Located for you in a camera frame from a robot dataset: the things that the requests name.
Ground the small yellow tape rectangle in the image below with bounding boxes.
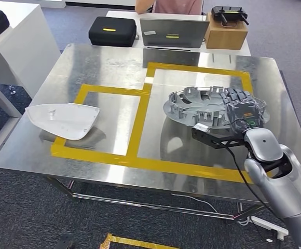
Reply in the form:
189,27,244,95
50,83,153,168

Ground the yellow floor tape square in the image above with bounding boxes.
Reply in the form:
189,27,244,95
100,233,179,249

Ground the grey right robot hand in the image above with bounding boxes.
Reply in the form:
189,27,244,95
219,87,265,135

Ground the grey laptop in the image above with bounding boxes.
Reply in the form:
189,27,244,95
139,18,210,49

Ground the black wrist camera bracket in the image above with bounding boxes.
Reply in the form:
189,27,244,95
191,127,246,149

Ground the large yellow tape rectangle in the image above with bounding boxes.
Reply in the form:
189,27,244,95
126,62,253,184

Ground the brown cardboard box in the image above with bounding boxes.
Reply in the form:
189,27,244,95
204,13,249,50

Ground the white plastic car part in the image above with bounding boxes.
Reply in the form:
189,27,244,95
25,102,101,141

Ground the grey plastic wheel cover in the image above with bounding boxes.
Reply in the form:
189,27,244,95
163,86,271,131

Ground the black left wrist bracket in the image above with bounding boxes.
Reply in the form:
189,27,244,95
54,234,75,249

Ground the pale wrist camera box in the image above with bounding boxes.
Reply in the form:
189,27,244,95
192,123,210,134

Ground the black remote controller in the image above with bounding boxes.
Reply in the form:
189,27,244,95
211,6,250,26

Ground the person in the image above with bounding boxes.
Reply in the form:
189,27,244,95
135,0,204,16

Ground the white floor cable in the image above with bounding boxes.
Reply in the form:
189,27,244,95
171,193,219,214

